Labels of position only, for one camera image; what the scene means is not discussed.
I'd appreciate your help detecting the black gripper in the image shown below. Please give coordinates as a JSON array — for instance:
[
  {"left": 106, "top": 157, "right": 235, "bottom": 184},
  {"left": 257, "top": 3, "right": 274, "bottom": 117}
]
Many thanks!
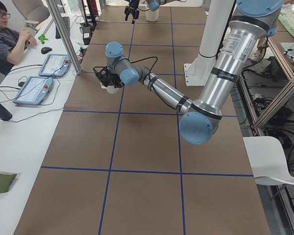
[
  {"left": 106, "top": 71, "right": 124, "bottom": 88},
  {"left": 124, "top": 0, "right": 140, "bottom": 24}
]

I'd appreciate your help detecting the white mug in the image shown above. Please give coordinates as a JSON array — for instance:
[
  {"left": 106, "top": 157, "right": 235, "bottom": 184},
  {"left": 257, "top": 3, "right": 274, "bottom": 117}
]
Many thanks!
[{"left": 100, "top": 83, "right": 119, "bottom": 94}]

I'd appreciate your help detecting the cream plastic basket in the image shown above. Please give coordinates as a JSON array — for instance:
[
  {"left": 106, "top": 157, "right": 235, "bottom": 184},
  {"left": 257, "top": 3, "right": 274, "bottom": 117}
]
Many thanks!
[{"left": 146, "top": 9, "right": 159, "bottom": 22}]

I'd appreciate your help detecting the far teach pendant tablet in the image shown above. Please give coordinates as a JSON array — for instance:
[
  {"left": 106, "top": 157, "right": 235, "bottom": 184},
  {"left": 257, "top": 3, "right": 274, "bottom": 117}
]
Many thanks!
[{"left": 38, "top": 54, "right": 71, "bottom": 77}]

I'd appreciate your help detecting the teach pendant tablet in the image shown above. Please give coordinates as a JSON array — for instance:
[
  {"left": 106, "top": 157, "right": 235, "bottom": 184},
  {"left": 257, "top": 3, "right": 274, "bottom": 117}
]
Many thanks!
[
  {"left": 13, "top": 76, "right": 53, "bottom": 105},
  {"left": 38, "top": 54, "right": 71, "bottom": 77}
]

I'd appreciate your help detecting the black keyboard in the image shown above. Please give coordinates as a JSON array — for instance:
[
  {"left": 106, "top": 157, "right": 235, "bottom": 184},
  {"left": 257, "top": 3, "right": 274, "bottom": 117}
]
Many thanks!
[{"left": 55, "top": 16, "right": 71, "bottom": 39}]

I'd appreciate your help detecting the black computer mouse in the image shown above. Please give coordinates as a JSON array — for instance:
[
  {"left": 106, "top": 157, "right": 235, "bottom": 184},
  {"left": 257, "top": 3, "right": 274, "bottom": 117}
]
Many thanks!
[{"left": 41, "top": 47, "right": 52, "bottom": 54}]

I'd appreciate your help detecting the near teach pendant tablet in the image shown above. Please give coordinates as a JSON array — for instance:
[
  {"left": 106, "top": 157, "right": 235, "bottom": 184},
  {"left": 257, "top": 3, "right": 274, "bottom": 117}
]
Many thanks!
[{"left": 13, "top": 76, "right": 53, "bottom": 105}]

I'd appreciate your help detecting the green plastic toy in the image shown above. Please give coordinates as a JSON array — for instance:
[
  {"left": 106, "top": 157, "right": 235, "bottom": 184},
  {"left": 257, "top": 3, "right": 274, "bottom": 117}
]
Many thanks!
[{"left": 38, "top": 34, "right": 49, "bottom": 44}]

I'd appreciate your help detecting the grey office chair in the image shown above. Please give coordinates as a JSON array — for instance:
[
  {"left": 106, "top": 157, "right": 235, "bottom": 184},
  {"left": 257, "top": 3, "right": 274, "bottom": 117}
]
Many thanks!
[{"left": 12, "top": 0, "right": 50, "bottom": 30}]

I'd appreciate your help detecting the seated person grey shirt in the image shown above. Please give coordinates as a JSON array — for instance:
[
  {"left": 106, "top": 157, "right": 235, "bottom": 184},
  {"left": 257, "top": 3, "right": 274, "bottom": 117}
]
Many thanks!
[{"left": 0, "top": 1, "right": 37, "bottom": 75}]

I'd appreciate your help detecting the black water bottle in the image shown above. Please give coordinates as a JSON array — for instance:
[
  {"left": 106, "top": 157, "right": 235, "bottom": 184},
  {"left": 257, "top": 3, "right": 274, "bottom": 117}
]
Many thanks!
[{"left": 0, "top": 104, "right": 13, "bottom": 121}]

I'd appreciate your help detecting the green cloth pouch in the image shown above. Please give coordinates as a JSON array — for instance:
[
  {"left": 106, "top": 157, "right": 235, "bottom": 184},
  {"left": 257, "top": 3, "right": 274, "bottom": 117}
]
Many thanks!
[{"left": 0, "top": 173, "right": 17, "bottom": 193}]

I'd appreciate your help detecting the white chair seat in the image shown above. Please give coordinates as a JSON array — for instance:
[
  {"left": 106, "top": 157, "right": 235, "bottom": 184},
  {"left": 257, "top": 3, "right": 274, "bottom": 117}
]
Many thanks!
[{"left": 243, "top": 136, "right": 294, "bottom": 186}]

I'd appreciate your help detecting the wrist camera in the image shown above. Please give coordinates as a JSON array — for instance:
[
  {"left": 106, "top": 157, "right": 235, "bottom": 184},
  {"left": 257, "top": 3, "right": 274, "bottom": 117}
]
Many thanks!
[{"left": 93, "top": 66, "right": 110, "bottom": 86}]

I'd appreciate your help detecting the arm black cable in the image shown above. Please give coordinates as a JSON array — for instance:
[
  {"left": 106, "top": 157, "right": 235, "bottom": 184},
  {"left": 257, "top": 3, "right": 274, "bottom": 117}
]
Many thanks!
[{"left": 127, "top": 56, "right": 162, "bottom": 98}]

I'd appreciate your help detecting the aluminium frame post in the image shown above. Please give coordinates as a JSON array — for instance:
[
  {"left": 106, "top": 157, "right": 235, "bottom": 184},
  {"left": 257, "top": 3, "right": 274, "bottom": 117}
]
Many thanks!
[{"left": 46, "top": 0, "right": 81, "bottom": 75}]

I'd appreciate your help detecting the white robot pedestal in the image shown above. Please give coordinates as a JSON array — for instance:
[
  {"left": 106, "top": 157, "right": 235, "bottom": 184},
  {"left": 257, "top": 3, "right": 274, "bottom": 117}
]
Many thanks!
[{"left": 184, "top": 0, "right": 236, "bottom": 86}]

